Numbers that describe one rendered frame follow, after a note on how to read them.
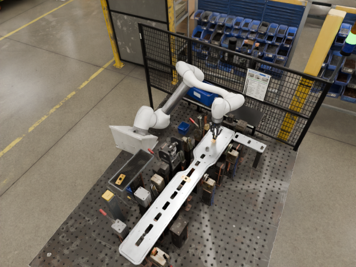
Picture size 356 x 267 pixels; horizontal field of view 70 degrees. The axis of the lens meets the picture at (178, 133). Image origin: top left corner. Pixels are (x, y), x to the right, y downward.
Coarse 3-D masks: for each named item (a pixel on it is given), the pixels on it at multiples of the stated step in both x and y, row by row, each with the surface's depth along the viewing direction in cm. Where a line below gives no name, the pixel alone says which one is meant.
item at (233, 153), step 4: (228, 152) 213; (232, 152) 213; (236, 152) 213; (228, 156) 216; (232, 156) 214; (236, 156) 211; (228, 160) 220; (232, 160) 218; (236, 160) 216; (228, 164) 225; (232, 164) 223; (236, 164) 225; (228, 168) 228; (232, 168) 227; (224, 172) 236; (228, 172) 233; (232, 172) 231; (228, 176) 236; (232, 176) 236
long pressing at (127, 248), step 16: (224, 128) 237; (208, 144) 225; (224, 144) 224; (208, 160) 214; (176, 176) 204; (192, 176) 204; (160, 208) 187; (176, 208) 187; (144, 224) 179; (160, 224) 179; (128, 240) 173; (144, 240) 172; (128, 256) 166; (144, 256) 166
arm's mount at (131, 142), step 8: (112, 128) 241; (120, 128) 245; (128, 128) 259; (120, 136) 245; (128, 136) 238; (136, 136) 231; (144, 136) 243; (152, 136) 257; (120, 144) 257; (128, 144) 249; (136, 144) 241; (144, 144) 240; (152, 144) 257; (136, 152) 252
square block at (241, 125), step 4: (240, 120) 235; (236, 124) 232; (240, 124) 231; (244, 124) 231; (236, 128) 235; (240, 128) 233; (244, 128) 232; (240, 132) 237; (244, 132) 244; (236, 136) 243
